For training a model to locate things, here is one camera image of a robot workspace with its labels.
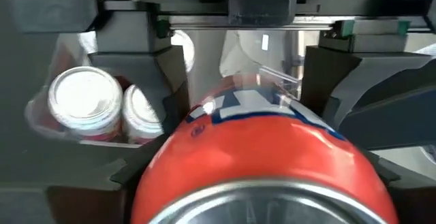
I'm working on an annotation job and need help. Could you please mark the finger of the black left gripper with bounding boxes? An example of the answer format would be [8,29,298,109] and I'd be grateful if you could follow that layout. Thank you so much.
[89,11,191,135]
[300,19,436,150]

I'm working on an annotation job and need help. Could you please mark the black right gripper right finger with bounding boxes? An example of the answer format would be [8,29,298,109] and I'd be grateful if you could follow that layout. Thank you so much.
[360,147,436,224]

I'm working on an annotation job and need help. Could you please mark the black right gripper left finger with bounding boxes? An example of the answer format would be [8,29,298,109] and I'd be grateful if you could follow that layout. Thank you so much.
[0,133,171,224]

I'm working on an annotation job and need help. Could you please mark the clear plastic bin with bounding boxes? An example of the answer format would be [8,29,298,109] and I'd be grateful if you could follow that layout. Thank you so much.
[24,29,168,149]
[219,29,303,94]

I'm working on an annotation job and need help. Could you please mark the red orange Fanta can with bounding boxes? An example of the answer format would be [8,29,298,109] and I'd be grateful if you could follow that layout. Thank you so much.
[130,73,400,224]

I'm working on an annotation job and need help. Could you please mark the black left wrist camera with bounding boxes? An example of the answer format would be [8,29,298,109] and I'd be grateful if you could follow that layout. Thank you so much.
[227,0,298,27]

